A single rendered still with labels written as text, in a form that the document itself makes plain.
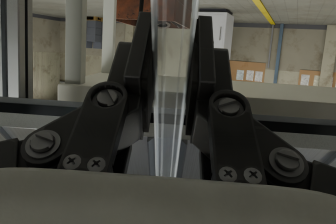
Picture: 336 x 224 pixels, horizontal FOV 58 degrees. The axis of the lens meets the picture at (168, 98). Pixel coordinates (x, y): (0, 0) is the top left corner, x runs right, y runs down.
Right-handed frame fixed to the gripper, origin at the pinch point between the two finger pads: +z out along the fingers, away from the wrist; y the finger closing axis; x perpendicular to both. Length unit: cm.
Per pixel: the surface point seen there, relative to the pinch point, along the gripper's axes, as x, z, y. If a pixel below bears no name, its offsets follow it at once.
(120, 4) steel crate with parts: -152, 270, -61
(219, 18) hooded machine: -334, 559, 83
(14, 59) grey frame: -19.0, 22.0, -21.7
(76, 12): -21.1, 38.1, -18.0
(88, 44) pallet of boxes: -624, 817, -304
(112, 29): -38, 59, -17
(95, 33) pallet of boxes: -580, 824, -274
